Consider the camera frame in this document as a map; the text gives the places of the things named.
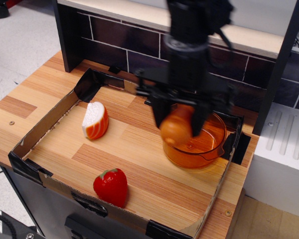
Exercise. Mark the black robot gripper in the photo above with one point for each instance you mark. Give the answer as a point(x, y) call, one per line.
point(185, 80)

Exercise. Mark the orange toy carrot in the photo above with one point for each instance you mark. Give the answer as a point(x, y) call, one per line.
point(175, 129)

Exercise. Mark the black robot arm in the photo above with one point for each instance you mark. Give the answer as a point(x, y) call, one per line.
point(195, 20)

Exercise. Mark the orange transparent plastic pot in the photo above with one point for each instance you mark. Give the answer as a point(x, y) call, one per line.
point(200, 150)

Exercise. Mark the taped cardboard fence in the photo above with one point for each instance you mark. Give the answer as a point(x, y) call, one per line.
point(165, 201)

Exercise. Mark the white orange toy sushi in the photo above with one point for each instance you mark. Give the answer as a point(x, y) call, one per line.
point(96, 121)

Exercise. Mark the red toy strawberry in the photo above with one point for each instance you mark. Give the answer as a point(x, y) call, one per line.
point(111, 186)

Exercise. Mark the white ribbed toy sink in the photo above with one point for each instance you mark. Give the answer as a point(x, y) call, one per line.
point(273, 176)

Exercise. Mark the black frame post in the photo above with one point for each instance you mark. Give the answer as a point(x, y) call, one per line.
point(287, 94)

